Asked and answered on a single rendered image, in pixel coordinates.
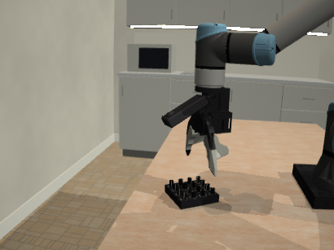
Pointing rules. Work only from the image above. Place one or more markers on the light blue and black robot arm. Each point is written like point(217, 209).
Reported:
point(215, 47)

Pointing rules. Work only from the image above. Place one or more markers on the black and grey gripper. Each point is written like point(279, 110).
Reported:
point(200, 123)

